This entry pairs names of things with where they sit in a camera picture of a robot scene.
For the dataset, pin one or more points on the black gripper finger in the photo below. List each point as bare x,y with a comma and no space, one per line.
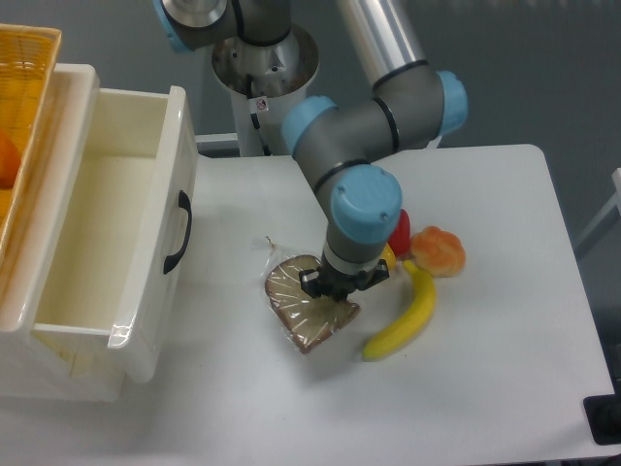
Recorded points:
368,279
311,282

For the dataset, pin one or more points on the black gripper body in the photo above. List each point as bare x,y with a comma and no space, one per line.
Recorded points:
337,285

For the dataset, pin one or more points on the brown toast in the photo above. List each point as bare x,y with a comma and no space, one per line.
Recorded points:
306,321

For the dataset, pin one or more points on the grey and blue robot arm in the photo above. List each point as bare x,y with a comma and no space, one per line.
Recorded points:
337,150

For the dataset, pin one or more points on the yellow bell pepper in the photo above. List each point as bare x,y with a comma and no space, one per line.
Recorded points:
390,258

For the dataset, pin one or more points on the red bell pepper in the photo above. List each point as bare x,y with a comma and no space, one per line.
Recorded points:
400,237

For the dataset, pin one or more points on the yellow banana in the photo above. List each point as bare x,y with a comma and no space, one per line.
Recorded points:
411,322

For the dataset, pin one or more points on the orange bread roll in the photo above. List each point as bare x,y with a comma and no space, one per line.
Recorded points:
438,252

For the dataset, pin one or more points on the white plastic drawer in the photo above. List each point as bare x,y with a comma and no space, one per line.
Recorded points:
106,277

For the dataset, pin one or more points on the black device at table corner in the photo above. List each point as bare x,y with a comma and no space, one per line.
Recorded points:
603,414

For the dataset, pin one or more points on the white drawer cabinet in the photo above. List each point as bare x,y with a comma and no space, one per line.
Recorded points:
41,358

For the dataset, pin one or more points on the orange fruit in basket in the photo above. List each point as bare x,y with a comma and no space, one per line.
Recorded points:
10,159

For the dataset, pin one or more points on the yellow woven basket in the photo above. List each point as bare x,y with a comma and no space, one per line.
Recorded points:
28,58

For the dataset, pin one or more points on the black drawer handle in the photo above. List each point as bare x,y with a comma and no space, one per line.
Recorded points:
183,234

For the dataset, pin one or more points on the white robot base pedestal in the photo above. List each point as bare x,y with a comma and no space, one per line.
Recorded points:
264,84

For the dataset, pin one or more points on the white frame at right edge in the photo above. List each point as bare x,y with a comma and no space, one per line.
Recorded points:
603,220

